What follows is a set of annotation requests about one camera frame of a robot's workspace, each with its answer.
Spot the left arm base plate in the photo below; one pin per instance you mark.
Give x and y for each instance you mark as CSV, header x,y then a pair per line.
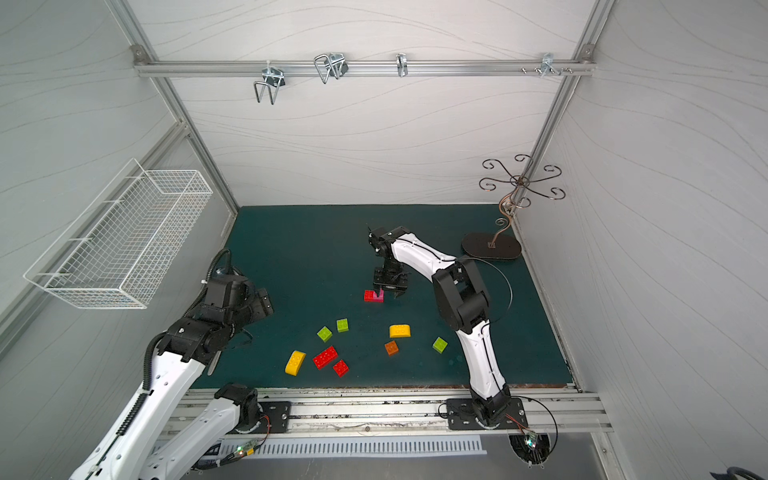
x,y
270,417

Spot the black metal hook stand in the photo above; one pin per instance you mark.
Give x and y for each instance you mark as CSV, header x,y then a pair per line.
x,y
502,245

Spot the right metal clip hook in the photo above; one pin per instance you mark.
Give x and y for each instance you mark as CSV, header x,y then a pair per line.
x,y
548,66

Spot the orange lego brick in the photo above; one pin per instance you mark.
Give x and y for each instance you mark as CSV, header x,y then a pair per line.
x,y
391,348

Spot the yellow curved lego brick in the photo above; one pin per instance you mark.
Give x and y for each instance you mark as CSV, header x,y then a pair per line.
x,y
400,331

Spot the horizontal aluminium rail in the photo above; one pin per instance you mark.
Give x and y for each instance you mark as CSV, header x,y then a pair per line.
x,y
357,68

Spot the white wire basket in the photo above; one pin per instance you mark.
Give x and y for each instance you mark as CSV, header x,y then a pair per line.
x,y
116,252

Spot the yellow lego brick left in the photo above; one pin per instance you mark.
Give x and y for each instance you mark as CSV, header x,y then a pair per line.
x,y
295,363

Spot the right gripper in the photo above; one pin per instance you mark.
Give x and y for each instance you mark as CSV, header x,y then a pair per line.
x,y
390,281

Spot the red small lego brick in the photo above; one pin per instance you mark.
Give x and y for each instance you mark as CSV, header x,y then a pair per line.
x,y
341,368

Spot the left metal clip hook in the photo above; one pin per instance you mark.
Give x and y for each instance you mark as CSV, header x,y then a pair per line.
x,y
273,79

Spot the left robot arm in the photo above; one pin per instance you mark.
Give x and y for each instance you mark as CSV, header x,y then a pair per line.
x,y
173,360

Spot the metal clip hook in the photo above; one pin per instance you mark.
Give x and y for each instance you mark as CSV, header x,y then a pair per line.
x,y
402,65
548,66
330,65
273,79

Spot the green lego brick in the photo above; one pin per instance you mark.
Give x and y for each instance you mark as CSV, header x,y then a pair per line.
x,y
324,334
439,345
342,325

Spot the red long lego brick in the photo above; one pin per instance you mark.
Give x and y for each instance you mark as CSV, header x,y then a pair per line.
x,y
325,357

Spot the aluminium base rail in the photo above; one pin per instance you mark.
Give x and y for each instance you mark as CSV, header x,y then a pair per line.
x,y
369,412

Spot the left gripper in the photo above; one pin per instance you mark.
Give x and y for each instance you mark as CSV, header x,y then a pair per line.
x,y
261,302

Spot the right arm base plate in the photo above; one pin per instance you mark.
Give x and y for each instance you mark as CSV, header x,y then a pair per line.
x,y
461,416

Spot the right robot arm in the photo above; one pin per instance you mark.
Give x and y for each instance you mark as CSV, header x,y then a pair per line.
x,y
463,302

